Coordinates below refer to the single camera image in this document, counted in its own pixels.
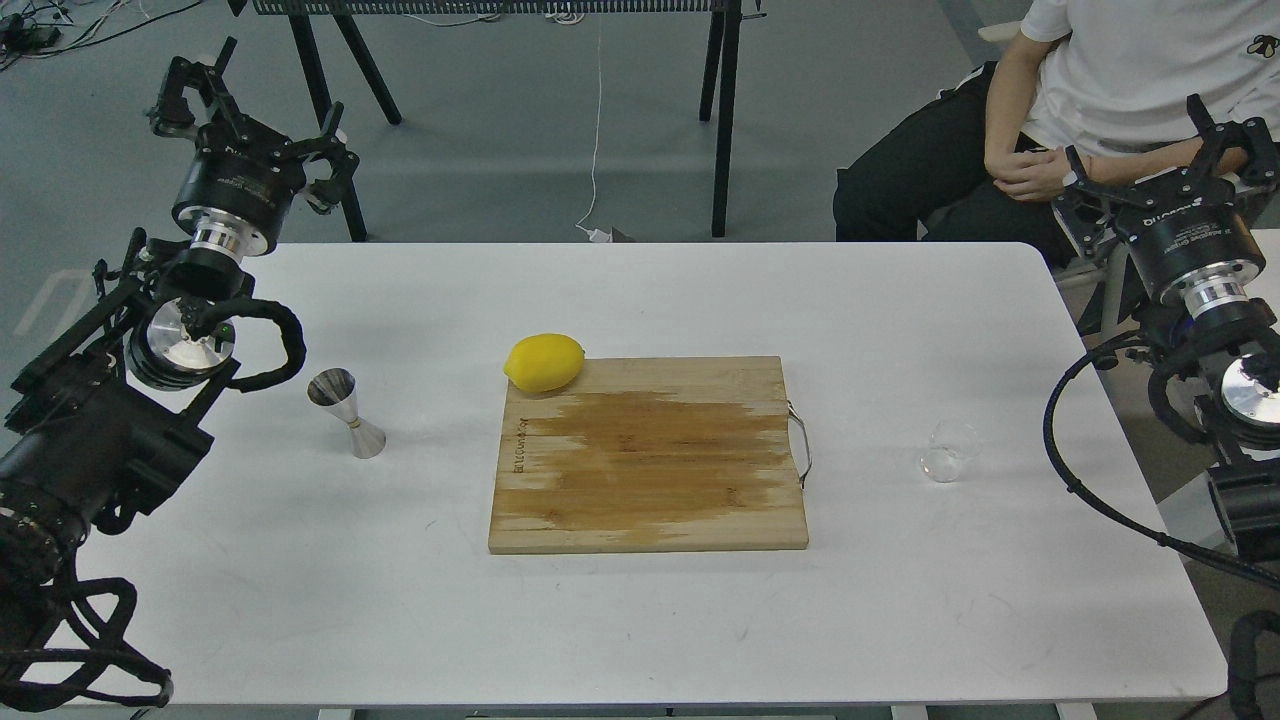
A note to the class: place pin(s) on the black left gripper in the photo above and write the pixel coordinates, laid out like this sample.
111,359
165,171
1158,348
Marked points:
194,103

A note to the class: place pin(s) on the seated person white shirt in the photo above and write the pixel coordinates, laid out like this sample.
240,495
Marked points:
1110,79

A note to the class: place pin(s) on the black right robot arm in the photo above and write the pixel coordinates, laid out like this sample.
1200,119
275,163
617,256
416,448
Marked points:
1211,349

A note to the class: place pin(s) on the white side table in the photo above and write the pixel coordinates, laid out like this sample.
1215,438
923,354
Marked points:
1266,285

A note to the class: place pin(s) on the black metal frame table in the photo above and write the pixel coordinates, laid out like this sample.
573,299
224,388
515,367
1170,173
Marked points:
625,118

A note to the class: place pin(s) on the clear glass cup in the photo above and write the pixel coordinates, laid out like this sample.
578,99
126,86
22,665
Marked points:
952,449

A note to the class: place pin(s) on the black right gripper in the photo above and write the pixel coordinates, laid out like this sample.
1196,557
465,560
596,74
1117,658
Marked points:
1198,253

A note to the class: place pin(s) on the steel double jigger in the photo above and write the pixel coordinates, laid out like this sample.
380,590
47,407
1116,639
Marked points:
334,391

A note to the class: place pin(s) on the wooden cutting board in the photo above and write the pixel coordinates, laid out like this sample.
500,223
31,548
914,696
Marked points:
650,454

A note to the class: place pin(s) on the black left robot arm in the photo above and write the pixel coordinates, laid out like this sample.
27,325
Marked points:
109,414

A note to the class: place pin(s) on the yellow lemon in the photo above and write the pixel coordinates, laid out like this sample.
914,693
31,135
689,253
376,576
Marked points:
544,362

